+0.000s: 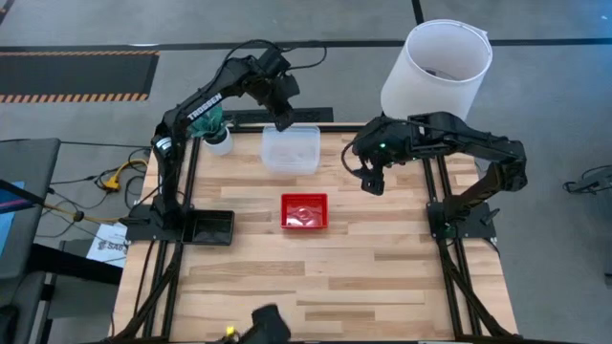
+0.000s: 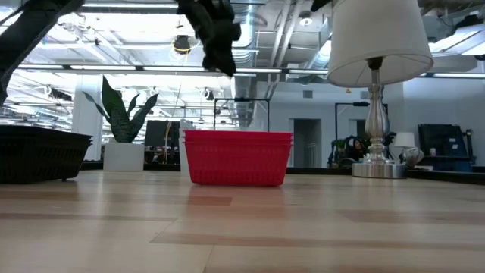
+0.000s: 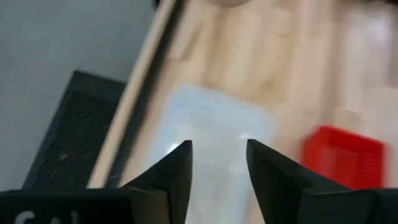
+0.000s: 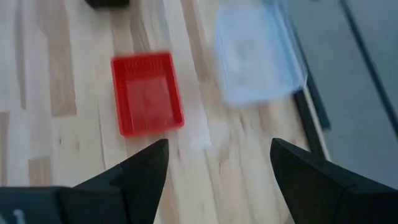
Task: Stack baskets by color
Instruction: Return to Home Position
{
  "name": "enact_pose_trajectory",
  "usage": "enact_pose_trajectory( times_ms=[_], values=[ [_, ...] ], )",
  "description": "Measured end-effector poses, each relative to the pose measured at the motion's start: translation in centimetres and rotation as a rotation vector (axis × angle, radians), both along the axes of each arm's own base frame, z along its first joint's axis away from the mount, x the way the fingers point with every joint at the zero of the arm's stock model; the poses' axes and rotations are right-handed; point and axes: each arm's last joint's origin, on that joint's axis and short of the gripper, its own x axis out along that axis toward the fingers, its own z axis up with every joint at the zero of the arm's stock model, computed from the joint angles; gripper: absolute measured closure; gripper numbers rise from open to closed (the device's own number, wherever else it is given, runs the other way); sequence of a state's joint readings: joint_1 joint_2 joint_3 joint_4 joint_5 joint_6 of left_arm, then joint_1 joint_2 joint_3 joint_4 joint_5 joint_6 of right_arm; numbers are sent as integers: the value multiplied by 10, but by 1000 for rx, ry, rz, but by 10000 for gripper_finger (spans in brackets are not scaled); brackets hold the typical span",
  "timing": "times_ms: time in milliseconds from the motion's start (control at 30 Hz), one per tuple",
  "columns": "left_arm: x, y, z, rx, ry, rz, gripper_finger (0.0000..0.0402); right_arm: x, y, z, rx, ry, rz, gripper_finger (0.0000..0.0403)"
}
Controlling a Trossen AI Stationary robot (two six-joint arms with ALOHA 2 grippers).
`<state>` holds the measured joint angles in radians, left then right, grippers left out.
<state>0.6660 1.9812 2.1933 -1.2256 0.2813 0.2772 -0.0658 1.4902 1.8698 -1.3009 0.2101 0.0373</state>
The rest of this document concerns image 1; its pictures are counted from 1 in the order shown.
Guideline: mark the blue screen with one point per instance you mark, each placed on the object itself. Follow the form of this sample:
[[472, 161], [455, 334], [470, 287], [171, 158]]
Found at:
[[7, 215]]

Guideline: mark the green plant in white pot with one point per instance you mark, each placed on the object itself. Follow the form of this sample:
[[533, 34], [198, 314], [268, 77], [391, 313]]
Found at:
[[212, 126]]

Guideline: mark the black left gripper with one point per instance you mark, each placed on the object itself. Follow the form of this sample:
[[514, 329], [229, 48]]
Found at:
[[279, 88]]

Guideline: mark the black aluminium table frame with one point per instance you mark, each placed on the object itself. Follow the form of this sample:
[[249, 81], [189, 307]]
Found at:
[[447, 267]]

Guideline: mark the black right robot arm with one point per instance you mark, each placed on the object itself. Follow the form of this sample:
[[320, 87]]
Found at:
[[478, 138]]

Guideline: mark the black plastic basket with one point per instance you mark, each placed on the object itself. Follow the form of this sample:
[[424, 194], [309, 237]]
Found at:
[[184, 227], [208, 229]]

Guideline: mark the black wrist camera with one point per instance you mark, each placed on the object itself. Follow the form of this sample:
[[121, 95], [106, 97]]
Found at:
[[273, 59]]

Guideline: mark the grey chair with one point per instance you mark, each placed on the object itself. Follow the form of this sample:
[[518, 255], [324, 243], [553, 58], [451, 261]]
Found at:
[[24, 162]]

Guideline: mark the black hazard-striped floor mat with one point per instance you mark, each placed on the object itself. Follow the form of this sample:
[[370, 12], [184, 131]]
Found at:
[[76, 74]]

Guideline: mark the black table-level camera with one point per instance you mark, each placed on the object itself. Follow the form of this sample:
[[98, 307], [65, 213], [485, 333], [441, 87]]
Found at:
[[268, 327]]

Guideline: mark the black stand foot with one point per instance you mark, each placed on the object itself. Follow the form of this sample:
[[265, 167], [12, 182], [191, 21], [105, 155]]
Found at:
[[590, 180]]

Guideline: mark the clear plastic bin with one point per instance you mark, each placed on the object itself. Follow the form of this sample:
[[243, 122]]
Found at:
[[291, 153], [316, 162], [266, 162]]

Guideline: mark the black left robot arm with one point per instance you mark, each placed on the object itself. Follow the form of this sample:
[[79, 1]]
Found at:
[[201, 107]]

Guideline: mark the yellow connector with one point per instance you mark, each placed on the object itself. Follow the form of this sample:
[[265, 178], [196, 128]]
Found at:
[[231, 331]]

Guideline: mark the white paper sheet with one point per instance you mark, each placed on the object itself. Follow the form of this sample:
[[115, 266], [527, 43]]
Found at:
[[110, 243]]

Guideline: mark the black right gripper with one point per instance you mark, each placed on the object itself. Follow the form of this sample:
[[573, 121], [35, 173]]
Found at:
[[382, 138]]

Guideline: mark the red plastic basket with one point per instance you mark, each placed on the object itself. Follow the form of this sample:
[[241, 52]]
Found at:
[[287, 224], [306, 210]]

